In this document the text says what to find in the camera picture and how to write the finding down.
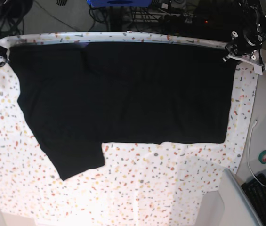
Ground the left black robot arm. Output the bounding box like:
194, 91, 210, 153
223, 0, 266, 65

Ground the black t-shirt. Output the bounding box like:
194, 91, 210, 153
9, 42, 236, 180

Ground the grey laptop lid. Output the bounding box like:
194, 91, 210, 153
218, 169, 263, 226

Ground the white usb cable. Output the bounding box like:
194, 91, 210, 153
247, 120, 266, 188

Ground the black wire rack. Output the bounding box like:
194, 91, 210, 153
123, 0, 197, 24

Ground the left gripper silver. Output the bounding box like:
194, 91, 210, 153
225, 24, 266, 61

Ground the terrazzo patterned tablecloth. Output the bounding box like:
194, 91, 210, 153
0, 32, 258, 226

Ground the black keyboard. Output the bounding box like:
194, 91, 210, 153
242, 179, 266, 226

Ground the green tape roll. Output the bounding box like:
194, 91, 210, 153
258, 150, 266, 164

